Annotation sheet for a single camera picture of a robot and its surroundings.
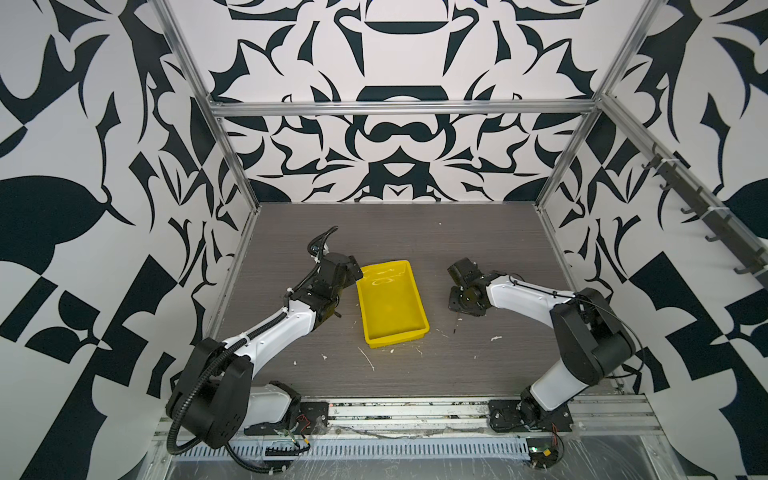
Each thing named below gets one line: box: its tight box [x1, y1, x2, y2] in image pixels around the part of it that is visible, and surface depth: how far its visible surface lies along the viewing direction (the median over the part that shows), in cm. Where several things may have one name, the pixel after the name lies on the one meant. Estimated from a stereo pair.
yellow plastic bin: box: [356, 260, 430, 349], surface depth 93 cm
